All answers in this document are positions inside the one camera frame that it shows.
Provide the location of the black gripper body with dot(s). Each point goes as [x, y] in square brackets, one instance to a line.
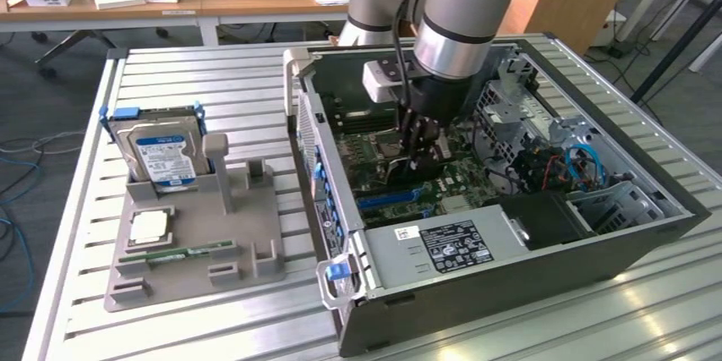
[442, 99]

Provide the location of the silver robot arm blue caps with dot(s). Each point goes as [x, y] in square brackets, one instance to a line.
[469, 6]

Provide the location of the CPU socket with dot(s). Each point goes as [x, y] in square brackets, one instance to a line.
[381, 145]

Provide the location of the green motherboard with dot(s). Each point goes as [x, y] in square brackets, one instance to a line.
[462, 192]

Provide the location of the metal drive cage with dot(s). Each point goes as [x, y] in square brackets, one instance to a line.
[507, 111]

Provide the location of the silver chipset heat sink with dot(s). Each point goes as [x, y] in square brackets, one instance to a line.
[455, 204]

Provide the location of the blue expansion slot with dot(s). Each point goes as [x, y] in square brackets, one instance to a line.
[389, 200]

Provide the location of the power supply with labels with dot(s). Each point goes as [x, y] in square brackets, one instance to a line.
[406, 259]

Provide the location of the blue case latch tab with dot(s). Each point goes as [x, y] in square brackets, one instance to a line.
[335, 273]

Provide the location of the wooden cabinet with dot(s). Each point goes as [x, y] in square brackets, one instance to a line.
[581, 6]

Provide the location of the metal disk bay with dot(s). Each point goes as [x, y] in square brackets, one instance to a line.
[621, 204]

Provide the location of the black open PC case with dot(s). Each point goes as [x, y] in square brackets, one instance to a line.
[507, 293]

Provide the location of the black slanted pole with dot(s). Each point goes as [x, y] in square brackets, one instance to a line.
[677, 51]

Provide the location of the grey parts rack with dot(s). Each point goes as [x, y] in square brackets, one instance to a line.
[191, 225]

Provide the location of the hard disk in blue caddy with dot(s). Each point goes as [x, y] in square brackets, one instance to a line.
[160, 154]

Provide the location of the silver CPU chip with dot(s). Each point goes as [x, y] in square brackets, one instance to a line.
[150, 225]

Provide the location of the loose green RAM stick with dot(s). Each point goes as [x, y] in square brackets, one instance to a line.
[170, 256]

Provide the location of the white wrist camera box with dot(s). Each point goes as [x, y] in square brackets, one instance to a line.
[383, 86]

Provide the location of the black case lock switch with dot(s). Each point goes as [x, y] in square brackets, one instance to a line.
[319, 118]

